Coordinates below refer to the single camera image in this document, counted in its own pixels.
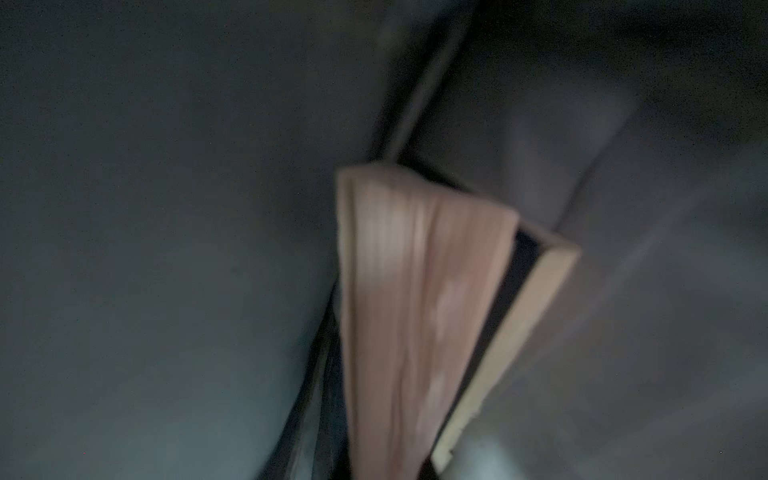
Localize navy blue student backpack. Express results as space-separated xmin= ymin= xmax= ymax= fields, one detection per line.
xmin=1 ymin=1 xmax=767 ymax=479

